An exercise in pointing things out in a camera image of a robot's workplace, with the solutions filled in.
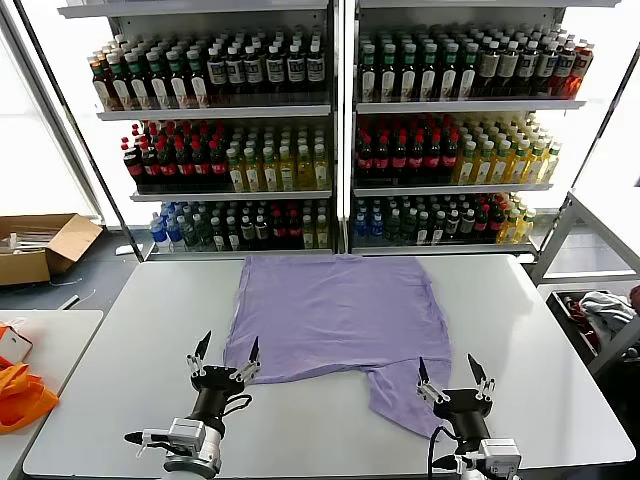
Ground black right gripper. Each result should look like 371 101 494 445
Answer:
416 353 496 444

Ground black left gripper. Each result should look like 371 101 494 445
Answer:
186 329 262 422

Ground purple printed T-shirt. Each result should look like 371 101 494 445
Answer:
223 254 454 441

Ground black storage bin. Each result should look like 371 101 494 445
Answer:
544 288 640 374

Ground dark red garment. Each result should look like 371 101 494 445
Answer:
562 294 601 351

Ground grey crumpled garment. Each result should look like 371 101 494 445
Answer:
577 290 639 346

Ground yellow juice bottle green label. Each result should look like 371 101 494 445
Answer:
474 140 494 185
542 143 561 184
525 140 546 184
492 140 511 185
295 144 314 191
278 145 296 191
313 144 331 190
455 141 477 185
227 148 247 193
261 147 280 192
508 139 529 184
244 147 263 192

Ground open cardboard box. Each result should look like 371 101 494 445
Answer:
0 213 104 286

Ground orange fabric bag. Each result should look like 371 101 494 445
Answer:
0 357 60 435

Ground small white orange box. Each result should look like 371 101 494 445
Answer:
0 324 34 364

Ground white foam strips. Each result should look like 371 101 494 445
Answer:
7 227 54 254

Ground grey metal shelf unit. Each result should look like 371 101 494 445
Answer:
56 0 346 262
344 0 587 259

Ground dark tea bottle green cap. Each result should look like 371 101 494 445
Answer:
166 47 189 109
145 48 169 110
378 43 398 101
398 42 419 101
458 41 479 99
124 49 150 110
186 47 210 109
359 43 378 101
107 51 130 111
418 42 439 100
438 41 459 100

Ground dark bottle blue white label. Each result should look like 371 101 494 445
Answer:
285 43 305 95
554 41 576 97
225 45 245 96
518 40 539 96
206 46 227 96
305 43 325 95
537 40 559 96
244 45 264 96
264 44 285 96

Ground red tea bottle white cap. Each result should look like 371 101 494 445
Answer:
572 43 595 97
89 55 110 112

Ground dark bottle beige label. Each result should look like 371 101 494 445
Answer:
499 40 520 96
479 40 501 97

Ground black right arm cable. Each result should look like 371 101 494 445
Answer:
427 424 466 480

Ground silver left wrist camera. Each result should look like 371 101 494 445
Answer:
168 417 207 450

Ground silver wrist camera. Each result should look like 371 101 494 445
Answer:
168 417 207 450
478 438 522 475

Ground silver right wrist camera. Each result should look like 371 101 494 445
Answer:
478 438 522 475

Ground grey metal frame cart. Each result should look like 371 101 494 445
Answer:
528 189 640 377

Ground dark slanted metal post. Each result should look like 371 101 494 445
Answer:
12 0 145 262

